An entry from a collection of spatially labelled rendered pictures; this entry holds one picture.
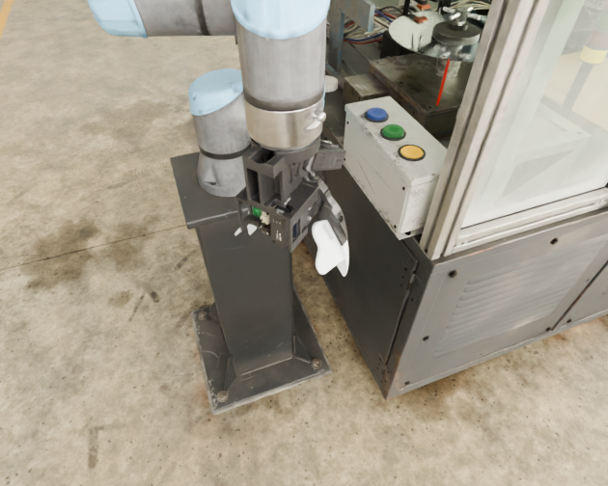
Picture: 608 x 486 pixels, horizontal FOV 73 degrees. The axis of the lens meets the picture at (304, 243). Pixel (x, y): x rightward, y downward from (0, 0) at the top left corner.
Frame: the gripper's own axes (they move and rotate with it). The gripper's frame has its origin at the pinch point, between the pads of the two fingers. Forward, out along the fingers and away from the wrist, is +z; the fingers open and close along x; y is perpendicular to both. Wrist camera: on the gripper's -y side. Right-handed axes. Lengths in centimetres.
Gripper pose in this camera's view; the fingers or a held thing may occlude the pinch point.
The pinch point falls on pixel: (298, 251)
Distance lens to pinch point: 57.3
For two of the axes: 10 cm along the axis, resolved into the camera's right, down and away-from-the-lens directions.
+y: -5.0, 6.3, -5.9
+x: 8.6, 3.7, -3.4
